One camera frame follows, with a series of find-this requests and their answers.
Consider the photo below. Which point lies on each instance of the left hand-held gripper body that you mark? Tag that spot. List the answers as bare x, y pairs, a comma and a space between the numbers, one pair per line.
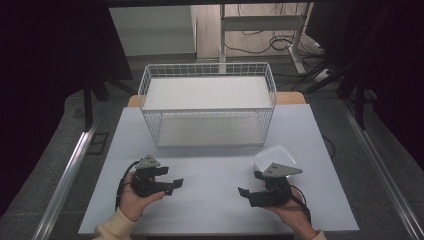
145, 185

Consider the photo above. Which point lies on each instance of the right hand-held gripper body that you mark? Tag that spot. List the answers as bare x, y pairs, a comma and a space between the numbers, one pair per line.
276, 193

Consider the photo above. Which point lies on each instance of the person's left hand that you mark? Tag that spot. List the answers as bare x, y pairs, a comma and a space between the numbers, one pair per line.
133, 205

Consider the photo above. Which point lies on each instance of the person's right hand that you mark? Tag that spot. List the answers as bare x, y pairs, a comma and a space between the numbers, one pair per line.
295, 215

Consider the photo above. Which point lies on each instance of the white table cover sheet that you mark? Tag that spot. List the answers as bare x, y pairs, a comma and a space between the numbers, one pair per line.
206, 200

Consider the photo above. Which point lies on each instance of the black metal stand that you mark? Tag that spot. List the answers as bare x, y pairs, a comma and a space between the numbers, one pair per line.
88, 103

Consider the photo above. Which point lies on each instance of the white power strip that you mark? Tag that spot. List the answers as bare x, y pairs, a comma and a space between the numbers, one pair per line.
322, 75

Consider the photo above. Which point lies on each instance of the white panel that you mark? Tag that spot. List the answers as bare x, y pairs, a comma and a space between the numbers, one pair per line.
151, 30

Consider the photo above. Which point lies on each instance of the aluminium rail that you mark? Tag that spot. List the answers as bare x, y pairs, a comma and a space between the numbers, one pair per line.
383, 170
65, 185

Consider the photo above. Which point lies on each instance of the white metal desk frame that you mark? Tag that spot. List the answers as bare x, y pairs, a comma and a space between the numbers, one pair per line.
263, 23

